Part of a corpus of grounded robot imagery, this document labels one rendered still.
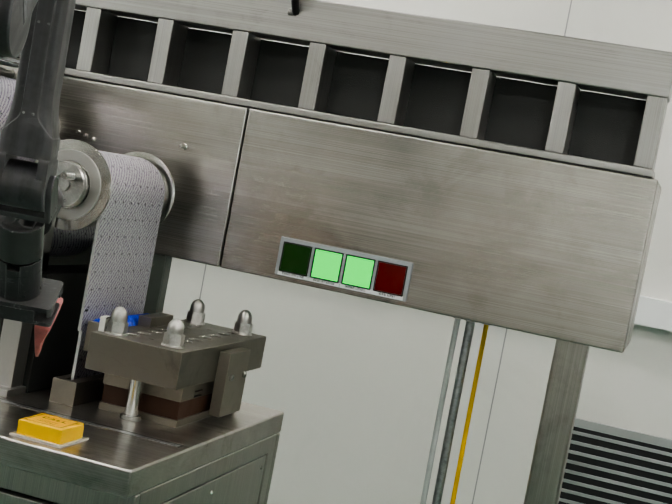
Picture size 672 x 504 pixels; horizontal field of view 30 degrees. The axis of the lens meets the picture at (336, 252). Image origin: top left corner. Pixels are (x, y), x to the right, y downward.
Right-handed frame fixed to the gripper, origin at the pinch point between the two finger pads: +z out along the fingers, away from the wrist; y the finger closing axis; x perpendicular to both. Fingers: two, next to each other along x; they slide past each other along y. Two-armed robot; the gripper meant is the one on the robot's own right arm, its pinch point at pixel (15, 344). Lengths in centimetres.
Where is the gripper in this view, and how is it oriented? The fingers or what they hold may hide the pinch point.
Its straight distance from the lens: 169.8
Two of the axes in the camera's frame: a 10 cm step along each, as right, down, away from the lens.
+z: -1.7, 8.3, 5.4
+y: -9.8, -1.8, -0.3
